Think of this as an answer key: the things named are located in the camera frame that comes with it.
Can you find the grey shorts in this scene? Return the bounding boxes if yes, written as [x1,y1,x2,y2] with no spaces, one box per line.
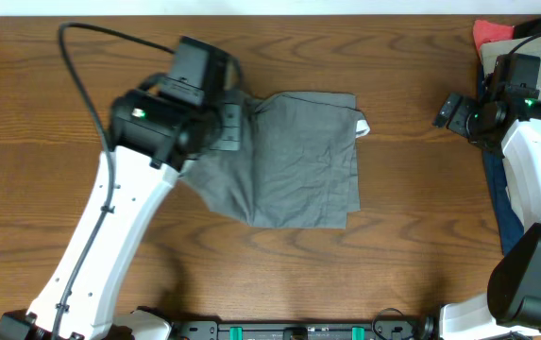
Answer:
[181,92,370,229]

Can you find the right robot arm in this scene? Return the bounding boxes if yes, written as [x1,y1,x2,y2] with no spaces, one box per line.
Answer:
[434,93,541,339]

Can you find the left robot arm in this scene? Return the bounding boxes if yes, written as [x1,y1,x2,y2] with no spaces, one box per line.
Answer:
[0,89,245,339]

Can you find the red cloth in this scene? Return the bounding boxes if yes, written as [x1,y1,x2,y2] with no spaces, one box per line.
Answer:
[472,20,515,54]

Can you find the navy blue cloth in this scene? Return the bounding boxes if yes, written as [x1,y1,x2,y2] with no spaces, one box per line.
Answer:
[475,60,526,256]

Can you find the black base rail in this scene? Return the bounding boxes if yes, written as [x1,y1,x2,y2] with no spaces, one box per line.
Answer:
[169,309,438,340]

